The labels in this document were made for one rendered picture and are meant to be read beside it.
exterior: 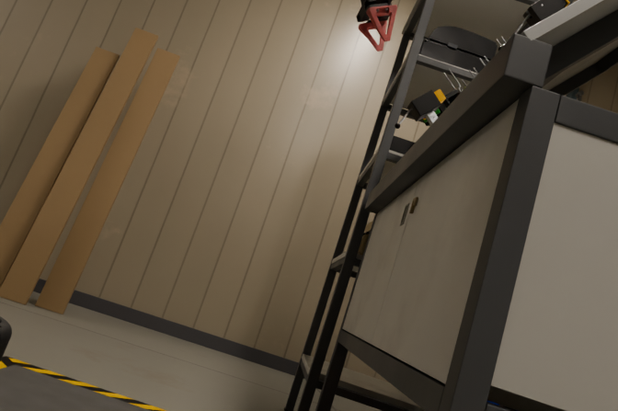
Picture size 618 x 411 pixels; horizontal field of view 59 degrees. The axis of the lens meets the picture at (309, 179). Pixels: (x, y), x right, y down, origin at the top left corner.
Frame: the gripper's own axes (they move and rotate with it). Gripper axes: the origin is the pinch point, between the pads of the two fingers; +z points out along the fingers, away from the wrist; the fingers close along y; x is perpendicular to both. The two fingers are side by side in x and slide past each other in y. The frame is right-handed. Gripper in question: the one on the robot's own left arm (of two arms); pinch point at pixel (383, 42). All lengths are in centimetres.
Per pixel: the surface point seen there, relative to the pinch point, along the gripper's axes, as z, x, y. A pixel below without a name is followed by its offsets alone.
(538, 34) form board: 21, -2, -50
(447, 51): -23, -56, 78
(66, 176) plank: -23, 116, 196
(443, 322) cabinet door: 57, 16, -39
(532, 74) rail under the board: 27, 1, -50
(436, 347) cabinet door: 60, 17, -39
